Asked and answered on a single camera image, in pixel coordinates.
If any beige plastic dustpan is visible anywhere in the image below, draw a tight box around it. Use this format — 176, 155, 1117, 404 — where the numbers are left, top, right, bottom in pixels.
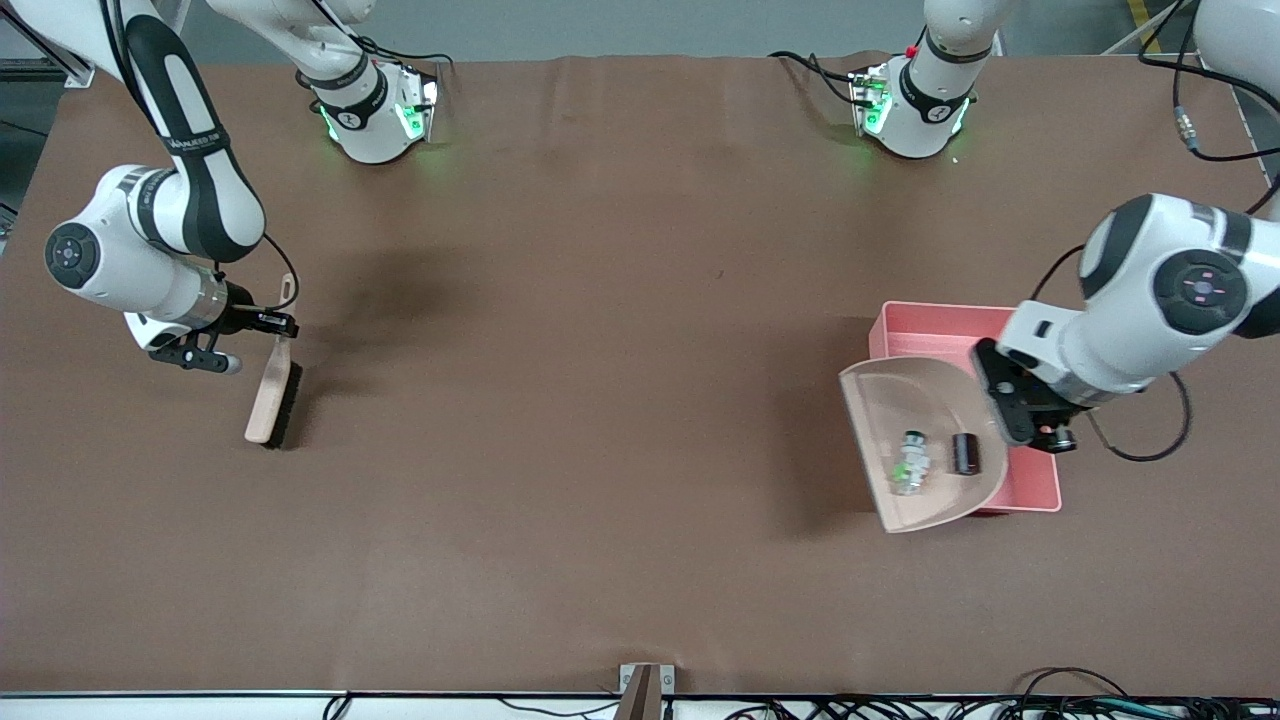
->
838, 357, 1011, 534

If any beige brush with black bristles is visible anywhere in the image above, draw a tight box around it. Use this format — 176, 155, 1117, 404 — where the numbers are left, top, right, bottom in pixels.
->
245, 273, 301, 448

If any brown camera mount post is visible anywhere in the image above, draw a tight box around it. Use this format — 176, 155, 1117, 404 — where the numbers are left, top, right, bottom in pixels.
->
613, 665, 663, 720

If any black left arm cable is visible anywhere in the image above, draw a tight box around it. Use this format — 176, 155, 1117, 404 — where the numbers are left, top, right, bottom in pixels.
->
1030, 0, 1280, 463

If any metal base connector box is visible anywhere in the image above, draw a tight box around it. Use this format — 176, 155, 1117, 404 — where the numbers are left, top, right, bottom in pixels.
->
398, 65, 441, 143
850, 65, 891, 136

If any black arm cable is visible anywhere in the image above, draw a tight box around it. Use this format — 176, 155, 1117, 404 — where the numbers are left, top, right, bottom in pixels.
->
215, 235, 299, 311
1030, 0, 1280, 463

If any aluminium frame profile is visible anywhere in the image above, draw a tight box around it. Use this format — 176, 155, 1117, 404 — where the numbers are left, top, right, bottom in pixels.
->
0, 0, 98, 89

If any pink plastic bin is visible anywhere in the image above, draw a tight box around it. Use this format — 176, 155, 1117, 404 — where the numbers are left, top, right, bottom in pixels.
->
868, 302, 1063, 514

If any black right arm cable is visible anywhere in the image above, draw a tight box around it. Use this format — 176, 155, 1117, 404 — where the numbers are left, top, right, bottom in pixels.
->
215, 235, 299, 311

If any white orange electronic component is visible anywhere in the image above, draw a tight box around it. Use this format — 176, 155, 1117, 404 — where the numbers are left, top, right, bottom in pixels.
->
890, 430, 932, 497

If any brown table mat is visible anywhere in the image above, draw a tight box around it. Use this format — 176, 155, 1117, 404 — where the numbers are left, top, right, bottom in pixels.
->
0, 52, 1280, 696

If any black base cable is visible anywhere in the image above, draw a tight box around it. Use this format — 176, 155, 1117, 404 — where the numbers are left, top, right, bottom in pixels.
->
300, 0, 453, 76
768, 50, 871, 106

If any black floor cable bundle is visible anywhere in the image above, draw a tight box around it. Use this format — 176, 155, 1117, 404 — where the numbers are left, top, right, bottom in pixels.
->
720, 668, 1280, 720

